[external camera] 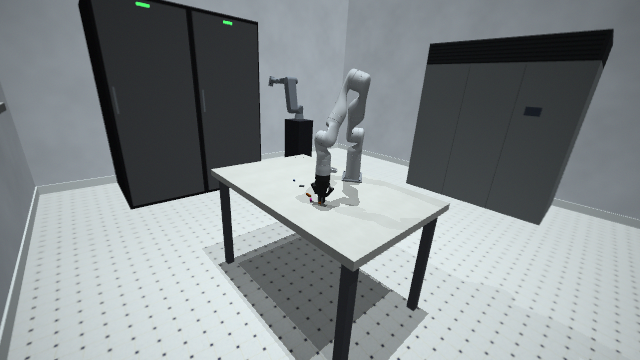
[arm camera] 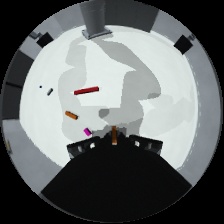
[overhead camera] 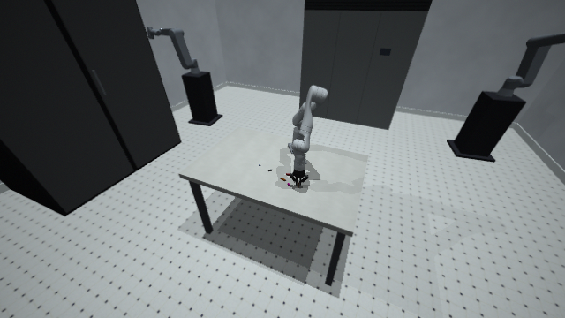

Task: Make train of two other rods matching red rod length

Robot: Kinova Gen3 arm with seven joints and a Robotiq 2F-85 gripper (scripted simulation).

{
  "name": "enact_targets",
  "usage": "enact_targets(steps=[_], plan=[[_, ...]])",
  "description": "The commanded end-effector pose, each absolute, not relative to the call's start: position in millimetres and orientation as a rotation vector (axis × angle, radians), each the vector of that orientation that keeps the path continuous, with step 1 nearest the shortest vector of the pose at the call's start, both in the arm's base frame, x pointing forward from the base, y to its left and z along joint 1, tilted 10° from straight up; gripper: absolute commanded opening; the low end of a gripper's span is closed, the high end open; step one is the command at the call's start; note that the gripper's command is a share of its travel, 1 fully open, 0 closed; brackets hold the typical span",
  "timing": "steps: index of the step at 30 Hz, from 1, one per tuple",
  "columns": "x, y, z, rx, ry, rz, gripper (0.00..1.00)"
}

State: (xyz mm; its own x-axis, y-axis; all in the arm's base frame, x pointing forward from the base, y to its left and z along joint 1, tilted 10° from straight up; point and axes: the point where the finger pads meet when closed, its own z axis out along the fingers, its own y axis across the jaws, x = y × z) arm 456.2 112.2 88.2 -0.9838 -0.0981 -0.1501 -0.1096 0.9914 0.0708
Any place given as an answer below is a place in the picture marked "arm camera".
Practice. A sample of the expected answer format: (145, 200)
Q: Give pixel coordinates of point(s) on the red rod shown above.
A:
(86, 90)

